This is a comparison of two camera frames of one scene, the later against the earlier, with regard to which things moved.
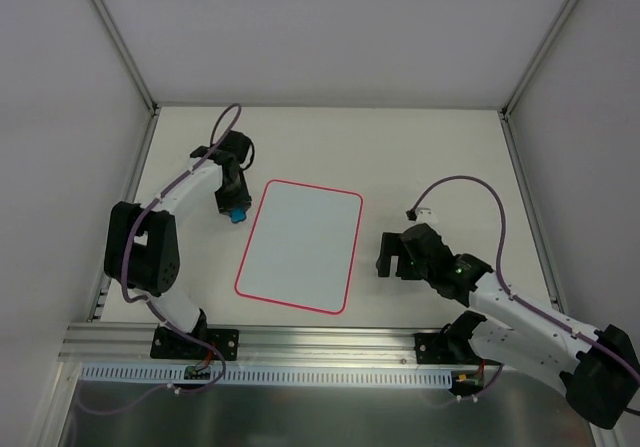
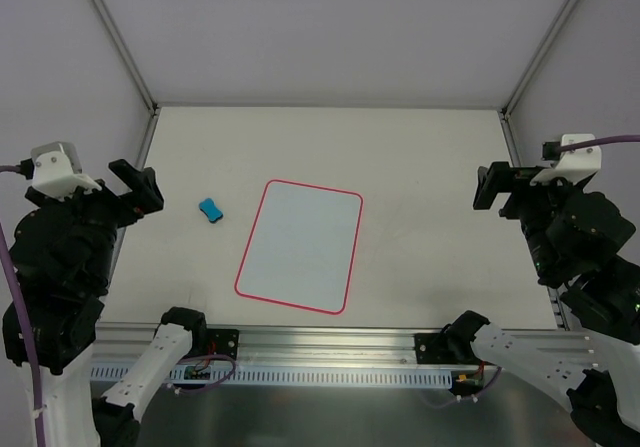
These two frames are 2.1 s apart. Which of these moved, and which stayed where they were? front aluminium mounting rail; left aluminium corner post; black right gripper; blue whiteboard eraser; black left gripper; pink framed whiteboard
Moved: black right gripper; black left gripper; blue whiteboard eraser
Stayed: left aluminium corner post; front aluminium mounting rail; pink framed whiteboard
